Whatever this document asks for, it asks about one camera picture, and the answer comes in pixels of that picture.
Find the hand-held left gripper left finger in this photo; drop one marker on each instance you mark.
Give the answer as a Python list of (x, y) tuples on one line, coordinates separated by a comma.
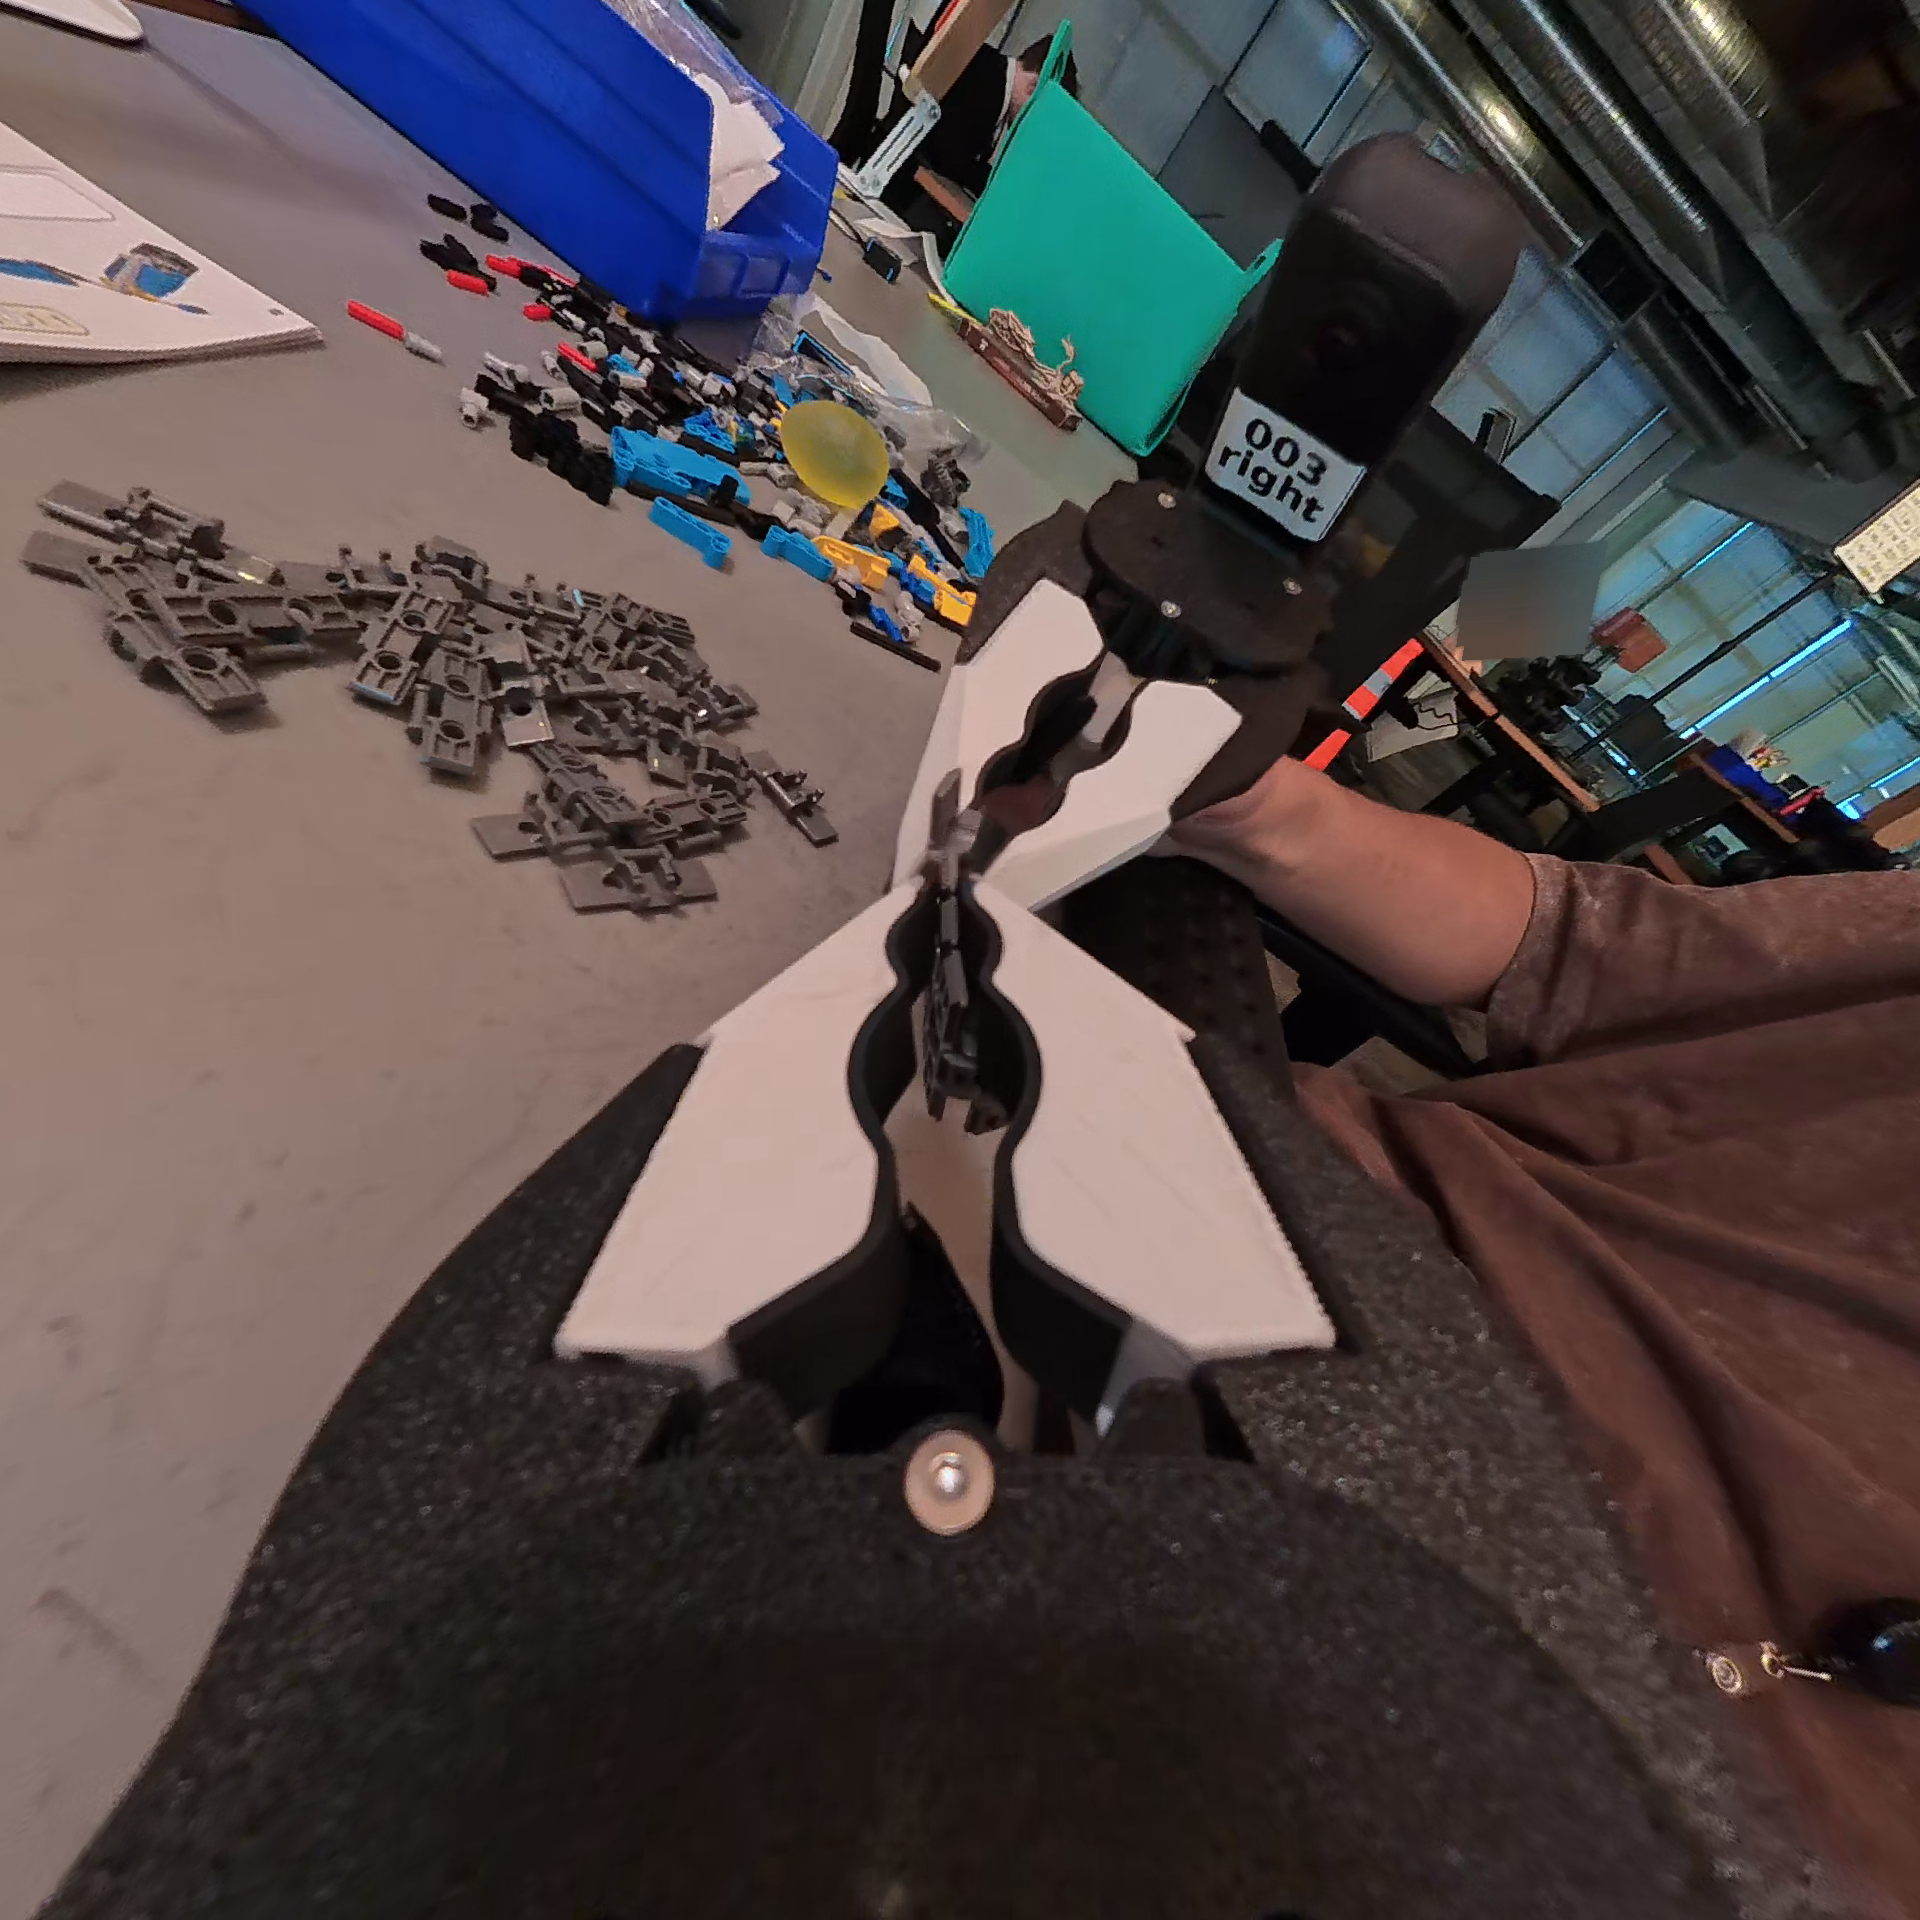
[(734, 1185)]

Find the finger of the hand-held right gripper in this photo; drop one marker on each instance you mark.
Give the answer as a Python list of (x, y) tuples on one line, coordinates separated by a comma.
[(1141, 765), (989, 675)]

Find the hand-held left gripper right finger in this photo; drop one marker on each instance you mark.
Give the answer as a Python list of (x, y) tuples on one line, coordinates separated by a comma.
[(1171, 1185)]

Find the grey track link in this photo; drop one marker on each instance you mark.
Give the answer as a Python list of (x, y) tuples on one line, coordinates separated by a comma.
[(961, 827)]

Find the pile of grey track pieces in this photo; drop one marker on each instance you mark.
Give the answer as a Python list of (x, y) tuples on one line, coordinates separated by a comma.
[(450, 675)]

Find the person's right forearm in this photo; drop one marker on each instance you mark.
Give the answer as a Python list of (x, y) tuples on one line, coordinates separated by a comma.
[(1348, 870)]

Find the grey desk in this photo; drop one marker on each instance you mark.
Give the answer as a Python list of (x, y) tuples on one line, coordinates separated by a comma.
[(300, 1051)]

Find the yellow translucent dome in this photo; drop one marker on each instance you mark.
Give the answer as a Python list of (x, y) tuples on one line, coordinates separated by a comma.
[(833, 452)]

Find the small wooden model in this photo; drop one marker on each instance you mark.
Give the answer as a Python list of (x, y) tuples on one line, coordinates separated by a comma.
[(1026, 360)]

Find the black machine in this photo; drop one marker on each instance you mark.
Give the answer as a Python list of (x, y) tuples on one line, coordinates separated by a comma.
[(1476, 494)]

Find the teal plastic bin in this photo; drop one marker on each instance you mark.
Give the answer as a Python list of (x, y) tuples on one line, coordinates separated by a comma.
[(1078, 255)]

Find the wooden workbench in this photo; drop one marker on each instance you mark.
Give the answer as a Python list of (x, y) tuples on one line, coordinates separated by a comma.
[(1530, 750)]

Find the person's brown shirt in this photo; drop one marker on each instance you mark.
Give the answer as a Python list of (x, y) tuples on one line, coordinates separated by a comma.
[(1651, 1200)]

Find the white stand with wooden board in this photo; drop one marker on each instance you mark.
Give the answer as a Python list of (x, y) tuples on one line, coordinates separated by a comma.
[(900, 142)]

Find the clear plastic bags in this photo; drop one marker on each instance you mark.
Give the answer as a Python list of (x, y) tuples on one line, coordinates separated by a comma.
[(734, 158)]

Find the blue storage bin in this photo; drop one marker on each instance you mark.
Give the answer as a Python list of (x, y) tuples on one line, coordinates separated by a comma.
[(570, 119)]

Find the instruction manual booklet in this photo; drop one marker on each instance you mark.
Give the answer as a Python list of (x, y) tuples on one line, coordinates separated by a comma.
[(105, 271)]

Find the silver air duct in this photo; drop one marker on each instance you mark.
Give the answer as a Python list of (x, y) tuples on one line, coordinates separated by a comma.
[(1651, 149)]

